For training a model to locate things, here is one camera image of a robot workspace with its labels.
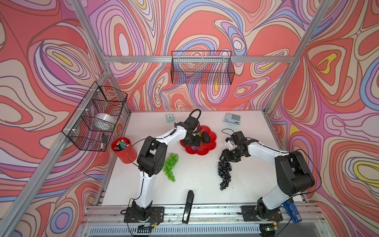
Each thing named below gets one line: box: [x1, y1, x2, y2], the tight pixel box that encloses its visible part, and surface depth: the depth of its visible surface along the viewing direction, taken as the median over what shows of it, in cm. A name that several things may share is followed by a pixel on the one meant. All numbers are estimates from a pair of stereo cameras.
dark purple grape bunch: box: [217, 160, 232, 191], surface depth 86 cm
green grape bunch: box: [162, 153, 180, 183], surface depth 88 cm
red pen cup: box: [111, 137, 138, 164], surface depth 88 cm
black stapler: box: [181, 190, 195, 224], surface depth 74 cm
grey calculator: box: [224, 112, 241, 125], surface depth 115 cm
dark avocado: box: [201, 131, 211, 144], surface depth 101 cm
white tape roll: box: [94, 112, 116, 125], surface depth 75 cm
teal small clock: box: [165, 113, 175, 123], surface depth 117 cm
